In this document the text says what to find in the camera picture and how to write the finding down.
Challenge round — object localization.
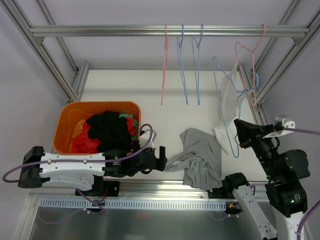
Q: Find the aluminium front rail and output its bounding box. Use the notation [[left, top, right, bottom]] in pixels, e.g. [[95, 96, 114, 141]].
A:
[[28, 179, 268, 202]]

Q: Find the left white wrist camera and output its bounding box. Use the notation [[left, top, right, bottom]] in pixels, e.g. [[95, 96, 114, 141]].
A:
[[139, 130, 157, 151]]

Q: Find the green tank top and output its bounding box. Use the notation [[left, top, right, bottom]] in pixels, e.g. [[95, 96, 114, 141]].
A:
[[119, 113, 139, 141]]

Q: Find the blue wire hanger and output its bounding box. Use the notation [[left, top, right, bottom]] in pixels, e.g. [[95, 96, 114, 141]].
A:
[[176, 24, 189, 105]]

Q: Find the orange plastic basket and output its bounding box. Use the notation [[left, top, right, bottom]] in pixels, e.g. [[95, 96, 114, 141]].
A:
[[52, 101, 141, 155]]

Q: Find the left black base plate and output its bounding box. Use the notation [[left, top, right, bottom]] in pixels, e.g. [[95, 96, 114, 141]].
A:
[[81, 180, 120, 197]]

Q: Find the red tank top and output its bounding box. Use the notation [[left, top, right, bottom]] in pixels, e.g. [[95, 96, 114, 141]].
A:
[[71, 119, 138, 155]]

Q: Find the pink hanger far right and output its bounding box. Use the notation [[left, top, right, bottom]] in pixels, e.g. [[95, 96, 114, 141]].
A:
[[234, 23, 266, 110]]

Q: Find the grey tank top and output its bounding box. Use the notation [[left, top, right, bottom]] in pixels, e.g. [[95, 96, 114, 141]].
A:
[[164, 128, 223, 190]]

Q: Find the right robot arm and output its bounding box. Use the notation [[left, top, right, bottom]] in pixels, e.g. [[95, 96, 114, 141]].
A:
[[222, 116, 310, 240]]

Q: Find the aluminium hanging rail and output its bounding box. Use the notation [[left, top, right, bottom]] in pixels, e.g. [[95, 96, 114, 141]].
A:
[[29, 24, 310, 38]]

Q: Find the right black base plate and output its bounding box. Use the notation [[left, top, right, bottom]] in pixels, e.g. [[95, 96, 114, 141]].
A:
[[207, 187, 226, 199]]

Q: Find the white slotted cable duct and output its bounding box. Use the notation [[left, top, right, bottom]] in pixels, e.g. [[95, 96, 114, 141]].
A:
[[39, 198, 227, 212]]

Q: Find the white cloth on table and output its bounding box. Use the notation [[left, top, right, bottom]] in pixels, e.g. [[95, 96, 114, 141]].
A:
[[213, 62, 243, 158]]

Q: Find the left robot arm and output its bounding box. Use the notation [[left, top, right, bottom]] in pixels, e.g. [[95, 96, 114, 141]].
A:
[[17, 141, 168, 196]]

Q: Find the black tank top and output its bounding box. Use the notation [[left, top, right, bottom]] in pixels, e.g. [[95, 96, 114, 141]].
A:
[[86, 110, 133, 153]]

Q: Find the pink wire hanger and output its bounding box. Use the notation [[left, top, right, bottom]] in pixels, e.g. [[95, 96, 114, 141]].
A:
[[160, 24, 169, 106]]

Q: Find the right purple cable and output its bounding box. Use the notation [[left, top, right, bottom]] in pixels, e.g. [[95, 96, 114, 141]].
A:
[[282, 126, 320, 240]]

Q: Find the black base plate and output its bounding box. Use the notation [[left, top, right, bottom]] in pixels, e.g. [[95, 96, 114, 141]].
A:
[[207, 187, 226, 199], [81, 180, 120, 197]]

